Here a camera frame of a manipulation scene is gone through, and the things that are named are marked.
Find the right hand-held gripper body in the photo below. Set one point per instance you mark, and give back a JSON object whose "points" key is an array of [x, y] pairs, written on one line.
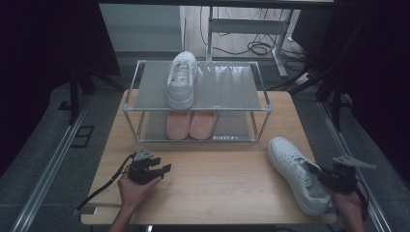
{"points": [[341, 179]]}

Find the white sneaker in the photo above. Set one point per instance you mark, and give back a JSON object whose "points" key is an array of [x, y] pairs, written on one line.
{"points": [[180, 93], [286, 161]]}

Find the silver metal shoe rack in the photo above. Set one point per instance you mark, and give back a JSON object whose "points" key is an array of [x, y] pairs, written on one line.
{"points": [[225, 85]]}

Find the metal floor rail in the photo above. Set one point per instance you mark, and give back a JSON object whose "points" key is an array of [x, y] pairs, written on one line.
{"points": [[370, 199], [48, 177]]}

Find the black stand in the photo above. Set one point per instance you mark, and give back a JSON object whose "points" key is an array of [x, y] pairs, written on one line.
{"points": [[74, 96], [336, 96]]}

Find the pink slipper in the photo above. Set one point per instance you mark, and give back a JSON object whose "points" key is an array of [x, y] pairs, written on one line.
{"points": [[203, 125], [178, 125]]}

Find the person's right hand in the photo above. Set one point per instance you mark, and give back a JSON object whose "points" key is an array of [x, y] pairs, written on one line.
{"points": [[349, 204]]}

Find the grey cabinet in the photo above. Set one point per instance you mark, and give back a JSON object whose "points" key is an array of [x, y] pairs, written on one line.
{"points": [[141, 27]]}

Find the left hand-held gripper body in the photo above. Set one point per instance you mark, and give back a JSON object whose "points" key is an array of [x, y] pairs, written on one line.
{"points": [[140, 170]]}

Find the person's left hand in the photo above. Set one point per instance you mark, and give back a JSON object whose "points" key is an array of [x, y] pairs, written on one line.
{"points": [[135, 193]]}

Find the white desk frame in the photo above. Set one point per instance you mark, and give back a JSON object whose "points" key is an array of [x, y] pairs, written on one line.
{"points": [[248, 25]]}

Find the white power strip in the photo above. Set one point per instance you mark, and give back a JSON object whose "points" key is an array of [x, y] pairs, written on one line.
{"points": [[303, 78]]}

